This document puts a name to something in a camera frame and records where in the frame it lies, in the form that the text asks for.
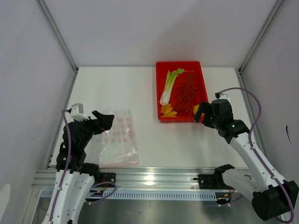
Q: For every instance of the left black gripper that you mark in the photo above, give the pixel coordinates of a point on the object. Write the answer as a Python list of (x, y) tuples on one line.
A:
[(106, 123)]

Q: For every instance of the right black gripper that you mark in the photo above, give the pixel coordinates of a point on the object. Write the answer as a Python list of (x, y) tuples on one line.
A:
[(204, 107)]

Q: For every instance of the red lobster toy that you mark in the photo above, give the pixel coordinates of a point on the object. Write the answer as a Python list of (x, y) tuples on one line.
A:
[(186, 95)]

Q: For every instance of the clear zip top bag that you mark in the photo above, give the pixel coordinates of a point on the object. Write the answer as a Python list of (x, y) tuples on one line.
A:
[(116, 147)]

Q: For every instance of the green white celery toy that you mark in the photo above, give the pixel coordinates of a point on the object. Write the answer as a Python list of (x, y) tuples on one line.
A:
[(169, 83)]

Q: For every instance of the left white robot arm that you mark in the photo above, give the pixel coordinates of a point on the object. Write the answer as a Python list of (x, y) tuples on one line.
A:
[(75, 177)]

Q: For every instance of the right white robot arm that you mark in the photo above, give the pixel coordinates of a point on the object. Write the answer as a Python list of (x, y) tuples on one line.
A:
[(270, 194)]

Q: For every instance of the yellow pepper toy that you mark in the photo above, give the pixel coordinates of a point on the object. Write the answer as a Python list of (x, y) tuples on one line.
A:
[(195, 109)]

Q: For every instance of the red plastic tray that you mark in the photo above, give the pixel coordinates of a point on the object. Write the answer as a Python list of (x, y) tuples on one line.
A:
[(190, 67)]

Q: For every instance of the yellow ginger toy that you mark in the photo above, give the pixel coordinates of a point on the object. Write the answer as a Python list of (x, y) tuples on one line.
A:
[(167, 111)]

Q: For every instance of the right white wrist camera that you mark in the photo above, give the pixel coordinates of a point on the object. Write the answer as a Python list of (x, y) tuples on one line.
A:
[(221, 95)]

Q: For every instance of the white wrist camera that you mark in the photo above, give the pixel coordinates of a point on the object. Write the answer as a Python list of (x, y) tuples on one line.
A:
[(221, 95), (77, 112)]

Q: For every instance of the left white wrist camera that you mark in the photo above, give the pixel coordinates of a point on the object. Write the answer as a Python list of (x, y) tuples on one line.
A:
[(77, 112)]

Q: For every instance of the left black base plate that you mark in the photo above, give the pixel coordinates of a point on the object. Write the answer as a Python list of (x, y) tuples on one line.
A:
[(107, 177)]

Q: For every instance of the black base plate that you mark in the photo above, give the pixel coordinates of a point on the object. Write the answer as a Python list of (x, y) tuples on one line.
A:
[(107, 177), (207, 181)]

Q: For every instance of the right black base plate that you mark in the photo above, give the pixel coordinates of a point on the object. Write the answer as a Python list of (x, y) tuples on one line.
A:
[(207, 181)]

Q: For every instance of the aluminium mounting rail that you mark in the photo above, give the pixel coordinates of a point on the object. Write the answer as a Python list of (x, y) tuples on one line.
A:
[(151, 178)]

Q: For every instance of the white slotted cable duct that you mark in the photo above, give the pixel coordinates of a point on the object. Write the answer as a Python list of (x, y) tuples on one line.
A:
[(161, 195)]

